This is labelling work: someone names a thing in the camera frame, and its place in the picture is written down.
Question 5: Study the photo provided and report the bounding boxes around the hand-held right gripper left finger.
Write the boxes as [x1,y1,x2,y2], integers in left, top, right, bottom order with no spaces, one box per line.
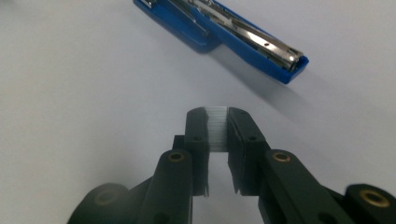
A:
[172,106,210,198]

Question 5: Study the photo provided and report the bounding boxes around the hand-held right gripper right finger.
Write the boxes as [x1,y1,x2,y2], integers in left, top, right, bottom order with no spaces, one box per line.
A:
[227,106,272,197]

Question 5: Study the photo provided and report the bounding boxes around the silver staple strip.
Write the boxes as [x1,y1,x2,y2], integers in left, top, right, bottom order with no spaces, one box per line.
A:
[205,105,229,153]

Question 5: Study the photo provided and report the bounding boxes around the blue stapler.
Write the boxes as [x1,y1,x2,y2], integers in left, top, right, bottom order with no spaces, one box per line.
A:
[133,0,310,85]

